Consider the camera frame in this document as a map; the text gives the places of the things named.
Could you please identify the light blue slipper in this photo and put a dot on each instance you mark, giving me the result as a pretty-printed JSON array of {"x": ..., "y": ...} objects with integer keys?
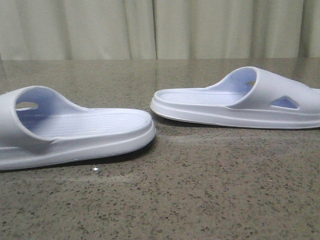
[
  {"x": 40, "y": 127},
  {"x": 248, "y": 97}
]

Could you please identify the pale grey-green curtain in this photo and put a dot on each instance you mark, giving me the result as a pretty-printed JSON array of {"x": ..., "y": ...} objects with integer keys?
[{"x": 158, "y": 29}]

